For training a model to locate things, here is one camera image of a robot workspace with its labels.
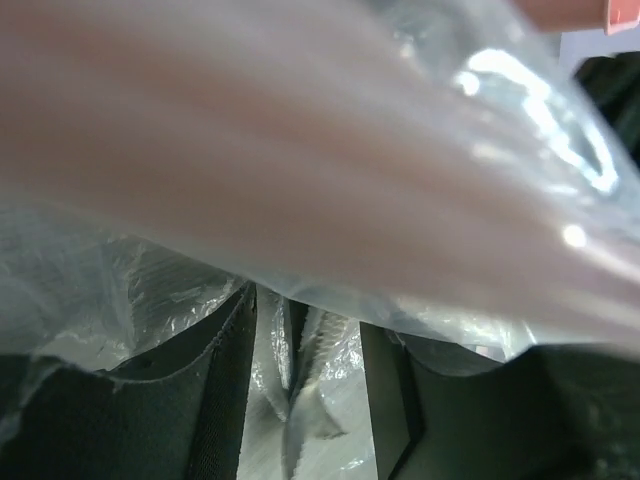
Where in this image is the grey fake fish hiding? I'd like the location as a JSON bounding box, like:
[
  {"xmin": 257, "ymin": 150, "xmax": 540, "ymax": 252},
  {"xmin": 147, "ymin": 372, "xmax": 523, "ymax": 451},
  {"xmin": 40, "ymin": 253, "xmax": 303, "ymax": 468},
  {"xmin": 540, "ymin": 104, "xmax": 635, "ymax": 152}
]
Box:
[{"xmin": 252, "ymin": 287, "xmax": 351, "ymax": 479}]

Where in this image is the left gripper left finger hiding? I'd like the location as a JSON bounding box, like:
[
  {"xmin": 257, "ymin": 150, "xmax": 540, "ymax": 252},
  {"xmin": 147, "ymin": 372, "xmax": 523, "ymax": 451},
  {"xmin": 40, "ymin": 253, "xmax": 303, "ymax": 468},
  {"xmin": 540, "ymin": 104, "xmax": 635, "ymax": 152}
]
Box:
[{"xmin": 1, "ymin": 284, "xmax": 256, "ymax": 479}]

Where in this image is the clear zip top bag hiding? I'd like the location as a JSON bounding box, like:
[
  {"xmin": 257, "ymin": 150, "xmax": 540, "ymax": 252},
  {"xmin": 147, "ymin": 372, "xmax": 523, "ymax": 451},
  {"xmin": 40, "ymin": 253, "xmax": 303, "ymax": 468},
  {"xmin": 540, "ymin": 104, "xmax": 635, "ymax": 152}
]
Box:
[{"xmin": 0, "ymin": 0, "xmax": 640, "ymax": 480}]

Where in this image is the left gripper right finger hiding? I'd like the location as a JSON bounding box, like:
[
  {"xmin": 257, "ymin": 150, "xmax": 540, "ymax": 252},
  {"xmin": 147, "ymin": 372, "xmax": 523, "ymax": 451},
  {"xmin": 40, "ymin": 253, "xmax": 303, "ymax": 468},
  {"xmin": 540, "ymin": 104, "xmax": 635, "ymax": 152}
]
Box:
[{"xmin": 360, "ymin": 324, "xmax": 639, "ymax": 480}]

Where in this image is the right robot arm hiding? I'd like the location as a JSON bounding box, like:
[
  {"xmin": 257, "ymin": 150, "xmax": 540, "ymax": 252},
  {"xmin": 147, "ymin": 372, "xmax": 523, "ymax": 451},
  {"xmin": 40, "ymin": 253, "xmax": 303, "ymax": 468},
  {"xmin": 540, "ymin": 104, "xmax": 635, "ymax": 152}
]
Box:
[{"xmin": 574, "ymin": 52, "xmax": 640, "ymax": 166}]

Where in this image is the pink compartment tray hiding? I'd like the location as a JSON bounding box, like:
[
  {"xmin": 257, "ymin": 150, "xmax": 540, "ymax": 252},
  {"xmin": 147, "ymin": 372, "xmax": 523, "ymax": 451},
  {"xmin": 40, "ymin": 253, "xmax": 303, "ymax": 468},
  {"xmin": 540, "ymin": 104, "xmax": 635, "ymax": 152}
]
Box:
[{"xmin": 513, "ymin": 0, "xmax": 639, "ymax": 35}]

